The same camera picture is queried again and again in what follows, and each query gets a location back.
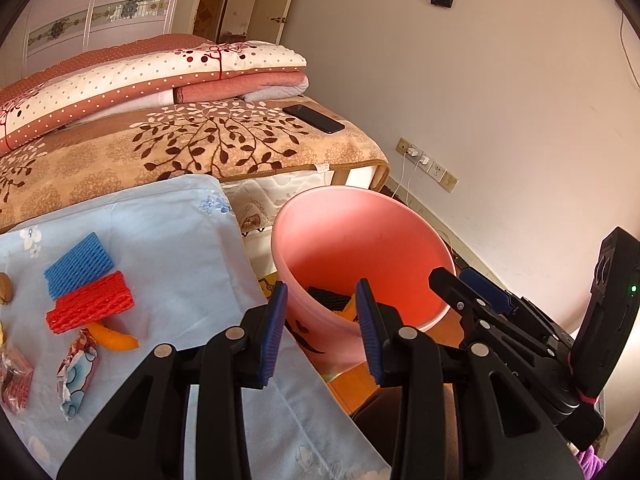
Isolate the black foam fruit net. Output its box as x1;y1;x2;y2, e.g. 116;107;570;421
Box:
306;286;351;313

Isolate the blue foam fruit net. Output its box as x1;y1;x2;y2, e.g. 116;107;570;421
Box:
43;232;115;300

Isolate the white room door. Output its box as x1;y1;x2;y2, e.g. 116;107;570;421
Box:
247;0;306;45

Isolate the red foam fruit net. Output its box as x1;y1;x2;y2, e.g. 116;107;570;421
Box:
46;270;136;335

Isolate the folded dotted tree print quilt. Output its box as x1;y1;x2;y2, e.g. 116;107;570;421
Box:
0;34;307;157

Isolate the orange peel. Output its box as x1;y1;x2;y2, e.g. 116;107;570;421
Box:
87;321;140;351

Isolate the purple cloth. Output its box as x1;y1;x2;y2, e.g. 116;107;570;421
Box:
575;445;608;480

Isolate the yellow plastic bag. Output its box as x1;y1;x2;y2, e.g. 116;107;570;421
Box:
336;295;361;323

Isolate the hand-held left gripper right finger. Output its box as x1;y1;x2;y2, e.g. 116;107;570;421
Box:
355;277;586;480

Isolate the white charger cable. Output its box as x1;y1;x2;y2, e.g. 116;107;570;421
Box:
390;160;426;207

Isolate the red white candy wrapper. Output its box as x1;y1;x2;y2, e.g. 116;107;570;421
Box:
0;345;35;415

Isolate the beige wall socket row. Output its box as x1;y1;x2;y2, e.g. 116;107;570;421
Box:
395;136;459;194

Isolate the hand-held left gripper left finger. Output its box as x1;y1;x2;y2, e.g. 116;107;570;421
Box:
56;280;290;480

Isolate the white quilted mattress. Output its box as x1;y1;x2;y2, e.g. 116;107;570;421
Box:
220;167;376;236

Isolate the folded pink blanket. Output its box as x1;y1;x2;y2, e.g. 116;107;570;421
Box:
172;72;310;105

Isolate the thin wall wire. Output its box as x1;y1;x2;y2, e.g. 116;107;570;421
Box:
620;10;640;86

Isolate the folded white sheet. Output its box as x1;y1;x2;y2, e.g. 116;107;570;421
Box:
240;82;311;102

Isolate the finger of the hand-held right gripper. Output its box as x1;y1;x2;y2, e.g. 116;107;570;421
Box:
459;267;572;357
428;267;552;377

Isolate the black smartphone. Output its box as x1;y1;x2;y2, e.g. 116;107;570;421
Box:
282;104;346;135

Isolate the pink plastic bucket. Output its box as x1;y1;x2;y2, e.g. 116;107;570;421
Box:
270;186;457;368

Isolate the brown leaf print blanket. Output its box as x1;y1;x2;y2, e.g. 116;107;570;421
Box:
0;94;391;235

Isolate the white blue patterned wrapper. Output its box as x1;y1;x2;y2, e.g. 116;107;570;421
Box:
56;331;100;420

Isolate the light blue floral cloth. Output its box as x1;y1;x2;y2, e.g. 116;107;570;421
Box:
0;174;393;480

